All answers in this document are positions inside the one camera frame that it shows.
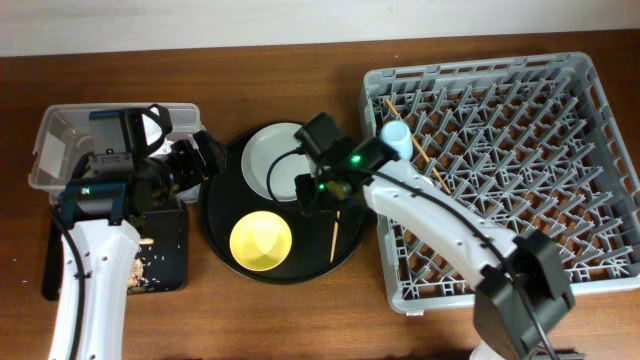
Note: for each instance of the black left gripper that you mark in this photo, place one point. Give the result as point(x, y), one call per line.
point(188, 149)

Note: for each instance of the yellow bowl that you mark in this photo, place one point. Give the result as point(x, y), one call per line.
point(260, 241)

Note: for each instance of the round black tray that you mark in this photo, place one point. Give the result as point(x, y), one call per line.
point(226, 198)

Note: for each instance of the clear plastic bin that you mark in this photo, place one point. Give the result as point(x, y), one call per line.
point(64, 136)

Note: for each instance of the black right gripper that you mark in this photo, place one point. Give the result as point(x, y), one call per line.
point(310, 195)

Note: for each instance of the grey plastic dishwasher rack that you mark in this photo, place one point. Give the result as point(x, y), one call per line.
point(529, 143)

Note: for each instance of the blue plastic cup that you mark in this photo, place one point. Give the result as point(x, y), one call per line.
point(397, 135)

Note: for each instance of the food scraps pile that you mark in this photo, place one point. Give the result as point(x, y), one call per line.
point(138, 281)

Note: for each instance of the light grey plate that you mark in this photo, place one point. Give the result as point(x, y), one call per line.
point(262, 150)

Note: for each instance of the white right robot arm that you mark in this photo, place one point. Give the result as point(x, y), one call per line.
point(521, 291)

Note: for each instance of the black rectangular waste tray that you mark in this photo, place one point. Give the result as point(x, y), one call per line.
point(167, 225)

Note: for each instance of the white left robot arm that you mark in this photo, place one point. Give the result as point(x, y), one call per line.
point(97, 261)

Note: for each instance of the wooden chopstick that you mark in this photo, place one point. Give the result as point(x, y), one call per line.
point(335, 234)
point(418, 146)

